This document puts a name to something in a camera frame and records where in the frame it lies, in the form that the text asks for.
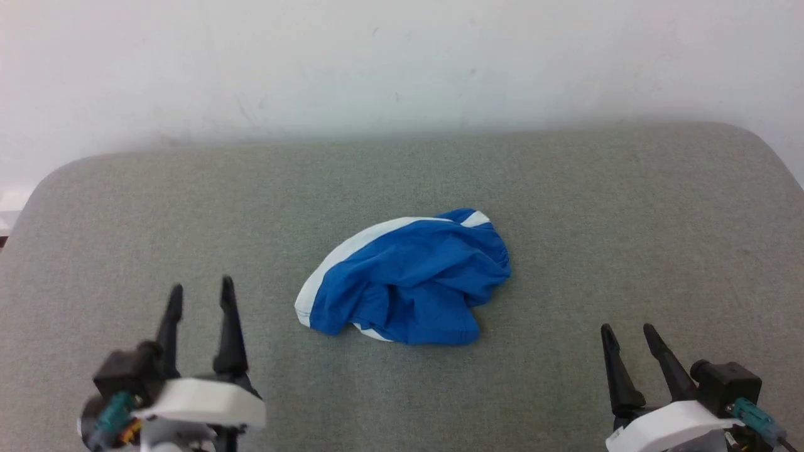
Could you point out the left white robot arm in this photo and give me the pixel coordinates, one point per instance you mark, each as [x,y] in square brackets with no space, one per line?
[182,441]

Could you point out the grey fabric sofa cushion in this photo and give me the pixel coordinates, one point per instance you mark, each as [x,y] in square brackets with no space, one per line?
[188,207]

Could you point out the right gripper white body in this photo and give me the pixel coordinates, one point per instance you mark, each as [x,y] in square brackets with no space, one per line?
[666,430]

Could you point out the blue and white shorts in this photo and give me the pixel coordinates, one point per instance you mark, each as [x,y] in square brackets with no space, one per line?
[414,276]

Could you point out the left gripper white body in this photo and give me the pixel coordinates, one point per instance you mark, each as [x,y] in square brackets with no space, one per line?
[204,402]

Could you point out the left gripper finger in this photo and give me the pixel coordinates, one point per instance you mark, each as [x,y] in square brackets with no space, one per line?
[169,333]
[230,339]

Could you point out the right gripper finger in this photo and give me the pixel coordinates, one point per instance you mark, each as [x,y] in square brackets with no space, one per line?
[675,376]
[625,383]

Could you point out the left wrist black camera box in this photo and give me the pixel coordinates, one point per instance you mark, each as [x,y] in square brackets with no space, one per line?
[129,373]

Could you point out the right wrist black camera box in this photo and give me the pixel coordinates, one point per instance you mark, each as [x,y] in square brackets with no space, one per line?
[728,380]

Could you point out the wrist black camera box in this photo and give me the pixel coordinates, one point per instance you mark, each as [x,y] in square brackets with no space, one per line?
[129,373]
[728,380]

